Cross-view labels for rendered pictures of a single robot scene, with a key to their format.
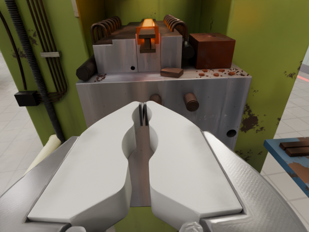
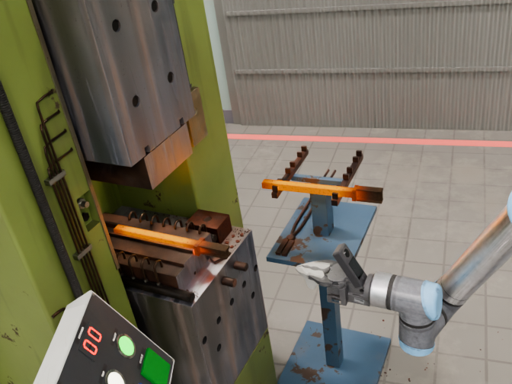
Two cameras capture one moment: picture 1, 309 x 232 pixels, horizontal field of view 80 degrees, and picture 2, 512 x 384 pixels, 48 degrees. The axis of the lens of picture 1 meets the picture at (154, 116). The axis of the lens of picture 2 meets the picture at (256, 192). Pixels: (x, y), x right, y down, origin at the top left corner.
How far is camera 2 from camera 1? 1.50 m
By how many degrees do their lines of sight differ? 50
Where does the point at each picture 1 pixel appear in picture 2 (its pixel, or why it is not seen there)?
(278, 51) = (224, 193)
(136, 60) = (195, 266)
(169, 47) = not seen: hidden behind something
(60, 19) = (107, 281)
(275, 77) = (230, 209)
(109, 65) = (184, 282)
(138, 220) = not seen: outside the picture
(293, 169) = (294, 261)
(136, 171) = (225, 347)
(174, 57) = not seen: hidden behind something
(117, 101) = (209, 299)
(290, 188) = (264, 286)
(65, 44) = (112, 299)
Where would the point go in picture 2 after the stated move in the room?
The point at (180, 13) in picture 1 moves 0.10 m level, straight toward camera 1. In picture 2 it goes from (100, 195) to (120, 201)
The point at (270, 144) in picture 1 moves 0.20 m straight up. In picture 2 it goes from (272, 257) to (264, 211)
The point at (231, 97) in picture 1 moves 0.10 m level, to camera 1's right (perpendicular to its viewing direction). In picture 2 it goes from (248, 247) to (262, 229)
